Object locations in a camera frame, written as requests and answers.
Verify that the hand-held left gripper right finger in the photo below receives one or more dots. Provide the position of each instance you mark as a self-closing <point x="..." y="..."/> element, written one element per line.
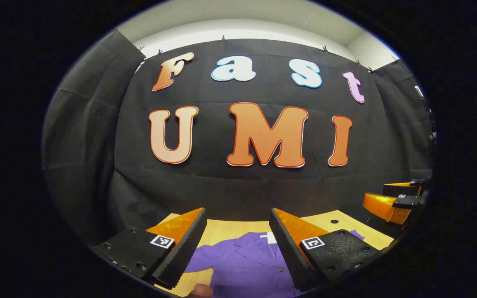
<point x="288" y="252"/>

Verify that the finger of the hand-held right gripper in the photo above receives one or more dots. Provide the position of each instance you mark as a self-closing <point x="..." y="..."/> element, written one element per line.
<point x="400" y="189"/>
<point x="381" y="207"/>

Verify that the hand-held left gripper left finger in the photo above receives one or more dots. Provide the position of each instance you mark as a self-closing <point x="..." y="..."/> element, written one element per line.
<point x="184" y="252"/>

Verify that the purple button-up knit shirt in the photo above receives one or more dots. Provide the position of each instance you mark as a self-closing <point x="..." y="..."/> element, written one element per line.
<point x="246" y="265"/>

